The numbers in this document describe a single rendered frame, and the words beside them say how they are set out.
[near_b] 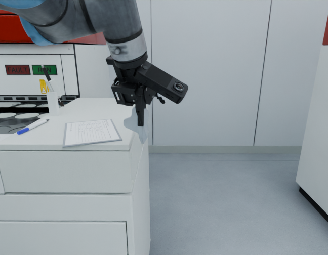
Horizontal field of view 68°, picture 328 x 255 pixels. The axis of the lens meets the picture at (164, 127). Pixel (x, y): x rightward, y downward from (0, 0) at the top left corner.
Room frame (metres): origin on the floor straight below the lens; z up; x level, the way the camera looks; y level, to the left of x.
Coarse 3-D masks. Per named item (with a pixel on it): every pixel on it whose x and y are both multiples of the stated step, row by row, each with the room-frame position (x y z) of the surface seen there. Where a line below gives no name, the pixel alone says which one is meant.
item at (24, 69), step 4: (8, 68) 1.20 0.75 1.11; (12, 68) 1.20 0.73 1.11; (16, 68) 1.20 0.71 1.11; (20, 68) 1.20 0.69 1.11; (24, 68) 1.20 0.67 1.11; (28, 68) 1.20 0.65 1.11; (8, 72) 1.20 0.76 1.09; (12, 72) 1.20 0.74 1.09; (16, 72) 1.20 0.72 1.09; (20, 72) 1.20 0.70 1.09; (24, 72) 1.20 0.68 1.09; (28, 72) 1.20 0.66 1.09
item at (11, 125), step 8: (0, 112) 1.14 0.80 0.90; (8, 112) 1.14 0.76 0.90; (16, 112) 1.14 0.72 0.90; (24, 112) 1.14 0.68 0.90; (32, 112) 1.14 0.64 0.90; (40, 112) 1.14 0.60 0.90; (48, 112) 1.14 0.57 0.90; (0, 120) 1.01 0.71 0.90; (8, 120) 1.01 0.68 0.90; (16, 120) 1.01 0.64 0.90; (24, 120) 1.01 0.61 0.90; (32, 120) 1.01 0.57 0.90; (0, 128) 0.90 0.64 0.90; (8, 128) 0.90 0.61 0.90; (16, 128) 0.90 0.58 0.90
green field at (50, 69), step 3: (33, 66) 1.20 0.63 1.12; (36, 66) 1.19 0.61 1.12; (39, 66) 1.19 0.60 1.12; (45, 66) 1.19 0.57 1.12; (48, 66) 1.19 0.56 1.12; (51, 66) 1.19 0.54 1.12; (54, 66) 1.19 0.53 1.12; (33, 69) 1.19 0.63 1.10; (36, 69) 1.19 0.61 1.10; (39, 69) 1.19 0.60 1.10; (48, 69) 1.19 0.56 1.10; (51, 69) 1.19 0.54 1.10; (54, 69) 1.19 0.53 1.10; (33, 72) 1.19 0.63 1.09; (36, 72) 1.19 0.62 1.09; (39, 72) 1.19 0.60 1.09; (42, 72) 1.19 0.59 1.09; (48, 72) 1.19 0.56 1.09; (51, 72) 1.19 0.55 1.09; (54, 72) 1.19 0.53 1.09
